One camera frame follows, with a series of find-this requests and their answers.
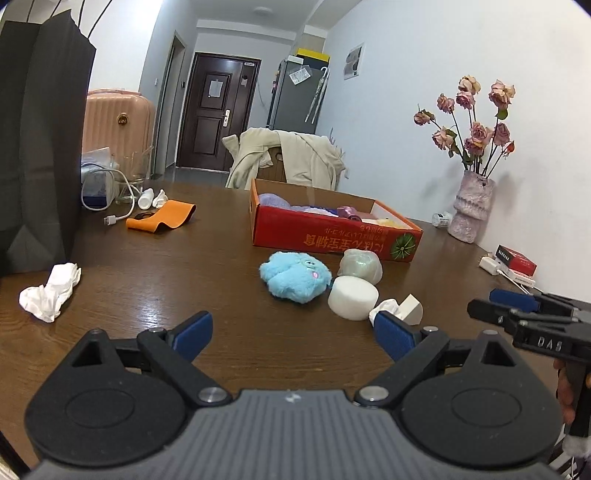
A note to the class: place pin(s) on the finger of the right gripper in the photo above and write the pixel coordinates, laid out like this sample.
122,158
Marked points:
543,303
493,313

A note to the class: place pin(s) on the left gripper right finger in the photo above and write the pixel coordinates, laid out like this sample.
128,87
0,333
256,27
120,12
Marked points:
417,354

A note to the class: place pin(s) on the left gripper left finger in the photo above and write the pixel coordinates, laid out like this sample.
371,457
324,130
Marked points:
170,353

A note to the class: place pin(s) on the iridescent plastic bag ball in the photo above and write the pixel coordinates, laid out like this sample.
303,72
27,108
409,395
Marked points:
363,264

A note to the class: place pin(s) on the blue plush toy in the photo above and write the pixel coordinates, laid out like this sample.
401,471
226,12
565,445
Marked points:
297,277

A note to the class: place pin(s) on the person's right hand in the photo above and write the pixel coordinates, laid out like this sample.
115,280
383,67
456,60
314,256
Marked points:
564,392

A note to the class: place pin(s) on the white foam wedge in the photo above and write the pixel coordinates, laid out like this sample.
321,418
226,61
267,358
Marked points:
410,311

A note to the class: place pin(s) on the red small box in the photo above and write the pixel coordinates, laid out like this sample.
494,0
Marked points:
516,261

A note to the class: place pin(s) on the white crumpled paper by wedge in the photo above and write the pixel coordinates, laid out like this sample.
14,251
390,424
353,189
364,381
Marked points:
389,305

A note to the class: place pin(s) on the white power adapter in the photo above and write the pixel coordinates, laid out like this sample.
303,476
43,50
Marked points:
490,265

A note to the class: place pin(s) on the white foam cylinder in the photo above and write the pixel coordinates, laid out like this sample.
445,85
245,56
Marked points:
352,298

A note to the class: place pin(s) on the pink ceramic vase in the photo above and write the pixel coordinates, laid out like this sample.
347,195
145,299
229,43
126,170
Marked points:
473,204

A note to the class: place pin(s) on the yellow pompom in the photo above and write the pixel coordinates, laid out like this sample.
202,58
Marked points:
390,223

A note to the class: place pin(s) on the white crumpled tissue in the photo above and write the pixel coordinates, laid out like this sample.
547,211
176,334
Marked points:
44,302

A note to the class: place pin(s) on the white small bottle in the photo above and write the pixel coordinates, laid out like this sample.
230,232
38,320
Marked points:
144,202

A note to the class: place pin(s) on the red cardboard box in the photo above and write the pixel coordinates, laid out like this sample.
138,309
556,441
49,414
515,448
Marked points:
283,229

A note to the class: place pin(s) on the dried pink roses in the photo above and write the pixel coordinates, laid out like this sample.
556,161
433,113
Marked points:
479,147

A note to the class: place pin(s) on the clear glass cup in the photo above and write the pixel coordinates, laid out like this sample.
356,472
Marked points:
135,169

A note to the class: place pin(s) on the purple knit cloth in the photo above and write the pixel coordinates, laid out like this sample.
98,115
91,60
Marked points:
273,200

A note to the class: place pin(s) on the blue white tissue pack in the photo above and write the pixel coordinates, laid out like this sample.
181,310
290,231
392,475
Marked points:
98,188

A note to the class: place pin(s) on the wooden chair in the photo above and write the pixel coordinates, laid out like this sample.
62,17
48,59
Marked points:
273,170

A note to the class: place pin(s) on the beige coat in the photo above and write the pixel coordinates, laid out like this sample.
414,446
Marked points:
308,160

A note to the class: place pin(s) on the pink suitcase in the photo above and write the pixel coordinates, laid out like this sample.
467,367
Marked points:
119,119

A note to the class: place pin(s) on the dark brown door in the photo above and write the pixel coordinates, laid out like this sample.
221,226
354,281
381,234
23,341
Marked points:
217,105

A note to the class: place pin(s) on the grey refrigerator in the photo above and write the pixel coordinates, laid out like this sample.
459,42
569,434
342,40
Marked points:
292,105

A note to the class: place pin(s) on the black paper bag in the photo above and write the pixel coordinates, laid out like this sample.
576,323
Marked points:
45,75

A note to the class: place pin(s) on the yellow box on fridge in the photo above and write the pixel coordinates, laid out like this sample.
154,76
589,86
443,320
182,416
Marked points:
313,55

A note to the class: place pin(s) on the wall poster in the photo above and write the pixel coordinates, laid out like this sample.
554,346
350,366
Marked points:
353,63

